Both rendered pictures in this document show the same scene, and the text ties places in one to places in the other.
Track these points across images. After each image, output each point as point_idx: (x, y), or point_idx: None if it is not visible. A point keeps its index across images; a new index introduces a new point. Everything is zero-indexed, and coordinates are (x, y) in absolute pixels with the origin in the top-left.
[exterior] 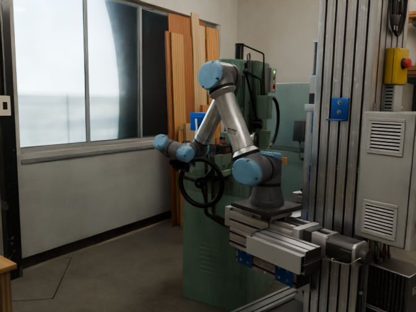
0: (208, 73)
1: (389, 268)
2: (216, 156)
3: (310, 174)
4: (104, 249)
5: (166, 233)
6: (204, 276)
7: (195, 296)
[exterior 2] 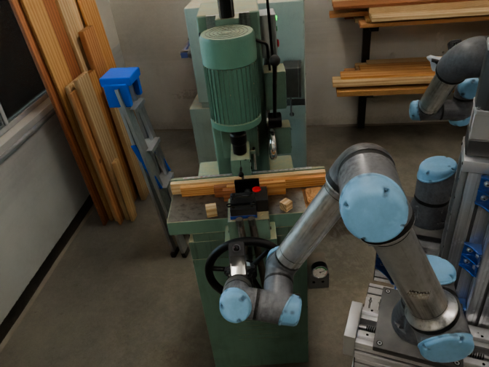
0: (379, 215)
1: None
2: (260, 221)
3: (480, 267)
4: (39, 322)
5: (105, 242)
6: (246, 343)
7: (236, 363)
